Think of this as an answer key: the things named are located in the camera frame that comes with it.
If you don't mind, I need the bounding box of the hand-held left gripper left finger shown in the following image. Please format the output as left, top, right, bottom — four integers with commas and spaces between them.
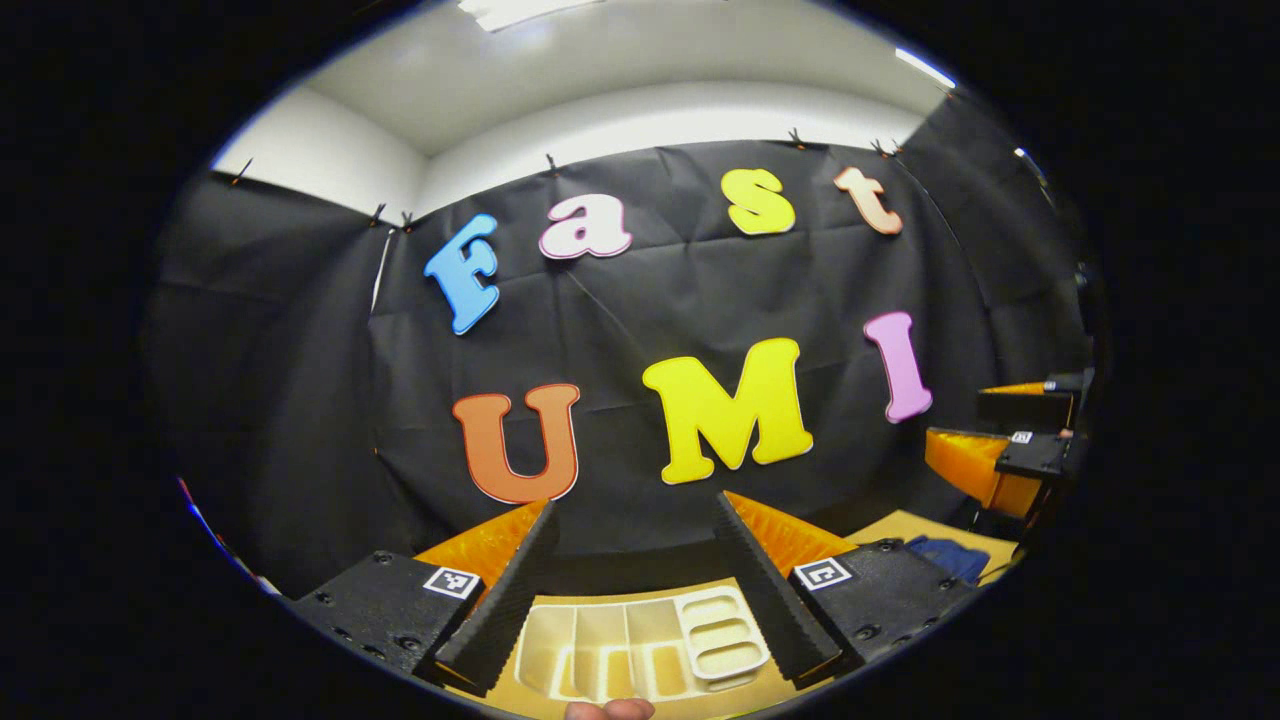
290, 499, 561, 699

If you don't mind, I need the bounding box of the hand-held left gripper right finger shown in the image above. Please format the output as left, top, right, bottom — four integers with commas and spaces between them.
713, 489, 977, 692

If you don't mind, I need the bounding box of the blue schoolbag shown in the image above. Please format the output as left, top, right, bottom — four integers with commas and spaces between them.
904, 535, 992, 587

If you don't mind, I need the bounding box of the white bookshelf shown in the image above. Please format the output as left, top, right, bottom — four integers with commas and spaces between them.
514, 584, 772, 707

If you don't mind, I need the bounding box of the ceiling light panel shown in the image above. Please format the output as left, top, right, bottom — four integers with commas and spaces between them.
893, 46, 958, 91
458, 0, 606, 33

